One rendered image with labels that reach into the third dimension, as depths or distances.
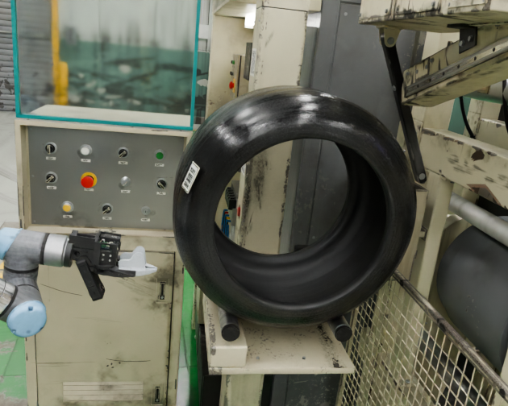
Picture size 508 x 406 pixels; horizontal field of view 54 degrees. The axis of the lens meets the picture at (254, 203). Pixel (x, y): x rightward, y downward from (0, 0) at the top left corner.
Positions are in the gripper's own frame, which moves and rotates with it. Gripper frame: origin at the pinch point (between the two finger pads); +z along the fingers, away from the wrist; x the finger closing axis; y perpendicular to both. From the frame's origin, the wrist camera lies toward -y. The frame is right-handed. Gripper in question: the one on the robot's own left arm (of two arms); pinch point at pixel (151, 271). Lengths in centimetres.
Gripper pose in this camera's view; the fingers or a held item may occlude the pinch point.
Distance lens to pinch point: 124.6
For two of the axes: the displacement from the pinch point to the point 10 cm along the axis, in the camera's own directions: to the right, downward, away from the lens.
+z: 9.7, 1.7, 2.0
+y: 2.2, -9.4, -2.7
